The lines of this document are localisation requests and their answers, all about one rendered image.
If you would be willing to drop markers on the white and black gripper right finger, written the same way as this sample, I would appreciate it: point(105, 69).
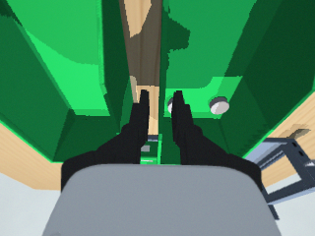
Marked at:
point(196, 149)

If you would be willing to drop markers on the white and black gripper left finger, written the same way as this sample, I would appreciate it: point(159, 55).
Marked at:
point(125, 148)

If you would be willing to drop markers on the grey shelf rack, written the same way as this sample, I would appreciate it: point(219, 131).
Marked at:
point(271, 150)

